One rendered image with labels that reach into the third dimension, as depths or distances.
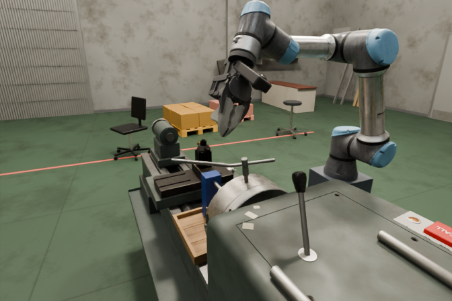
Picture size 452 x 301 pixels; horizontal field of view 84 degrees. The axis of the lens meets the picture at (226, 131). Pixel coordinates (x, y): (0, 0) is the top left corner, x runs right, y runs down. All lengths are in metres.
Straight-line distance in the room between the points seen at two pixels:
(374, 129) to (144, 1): 7.70
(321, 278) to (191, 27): 8.18
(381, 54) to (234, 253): 0.75
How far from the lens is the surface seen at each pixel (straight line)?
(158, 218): 1.94
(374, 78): 1.04
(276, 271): 0.52
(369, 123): 1.11
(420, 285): 0.63
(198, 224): 1.27
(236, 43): 0.67
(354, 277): 0.58
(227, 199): 0.84
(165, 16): 8.33
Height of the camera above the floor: 1.65
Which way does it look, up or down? 17 degrees down
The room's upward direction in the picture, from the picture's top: straight up
